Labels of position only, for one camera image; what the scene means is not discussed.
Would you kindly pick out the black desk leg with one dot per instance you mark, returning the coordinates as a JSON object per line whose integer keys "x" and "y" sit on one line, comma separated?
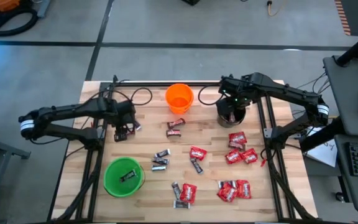
{"x": 322, "y": 135}

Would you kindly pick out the black aluminium table frame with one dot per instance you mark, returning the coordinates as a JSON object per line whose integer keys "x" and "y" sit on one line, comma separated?
{"x": 160, "y": 84}

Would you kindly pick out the black stand pole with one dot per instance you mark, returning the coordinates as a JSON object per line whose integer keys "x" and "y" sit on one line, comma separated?
{"x": 356, "y": 46}

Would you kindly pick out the black caster wheel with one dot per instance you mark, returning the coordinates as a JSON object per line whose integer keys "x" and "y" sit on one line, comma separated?
{"x": 340, "y": 197}

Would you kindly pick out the orange pumpkin face bucket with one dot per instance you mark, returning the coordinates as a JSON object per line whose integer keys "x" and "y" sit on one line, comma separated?
{"x": 179, "y": 105}

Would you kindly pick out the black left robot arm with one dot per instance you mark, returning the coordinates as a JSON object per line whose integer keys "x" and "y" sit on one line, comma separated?
{"x": 67, "y": 110}

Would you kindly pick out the orange shop vacuum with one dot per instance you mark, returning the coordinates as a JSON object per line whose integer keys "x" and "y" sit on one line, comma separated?
{"x": 2, "y": 4}

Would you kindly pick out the red Skittles pack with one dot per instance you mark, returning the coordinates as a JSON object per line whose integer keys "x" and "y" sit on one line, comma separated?
{"x": 198, "y": 153}
{"x": 243, "y": 188}
{"x": 188, "y": 193}
{"x": 237, "y": 137}
{"x": 250, "y": 155}
{"x": 233, "y": 156}
{"x": 227, "y": 193}

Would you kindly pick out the small red clip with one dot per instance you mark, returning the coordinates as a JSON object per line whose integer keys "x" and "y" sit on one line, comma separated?
{"x": 263, "y": 162}

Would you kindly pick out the black box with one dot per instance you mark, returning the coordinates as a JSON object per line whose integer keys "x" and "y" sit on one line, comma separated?
{"x": 191, "y": 2}

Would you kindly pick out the green plastic bucket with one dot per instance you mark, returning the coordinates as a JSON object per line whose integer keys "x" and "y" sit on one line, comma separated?
{"x": 113, "y": 186}

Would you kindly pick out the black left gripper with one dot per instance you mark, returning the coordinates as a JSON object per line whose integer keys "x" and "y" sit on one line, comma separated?
{"x": 121, "y": 112}

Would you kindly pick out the Snickers bar brown wrapper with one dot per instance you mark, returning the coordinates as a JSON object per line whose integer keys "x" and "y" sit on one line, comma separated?
{"x": 137, "y": 125}
{"x": 232, "y": 117}
{"x": 173, "y": 133}
{"x": 235, "y": 146}
{"x": 176, "y": 123}

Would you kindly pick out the grey metal bar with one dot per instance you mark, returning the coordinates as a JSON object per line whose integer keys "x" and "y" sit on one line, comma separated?
{"x": 43, "y": 7}

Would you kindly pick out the white paper sheet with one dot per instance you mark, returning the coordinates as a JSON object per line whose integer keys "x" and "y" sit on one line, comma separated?
{"x": 325, "y": 154}

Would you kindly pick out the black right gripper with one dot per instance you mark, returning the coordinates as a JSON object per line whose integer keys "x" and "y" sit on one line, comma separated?
{"x": 238, "y": 88}

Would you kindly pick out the black plastic bucket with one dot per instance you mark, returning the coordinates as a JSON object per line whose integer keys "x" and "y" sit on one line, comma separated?
{"x": 224, "y": 121}

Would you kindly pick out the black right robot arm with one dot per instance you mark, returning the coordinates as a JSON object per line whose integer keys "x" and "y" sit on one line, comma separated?
{"x": 291, "y": 91}

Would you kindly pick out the grey metal cart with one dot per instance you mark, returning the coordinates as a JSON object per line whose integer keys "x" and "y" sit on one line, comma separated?
{"x": 5, "y": 148}

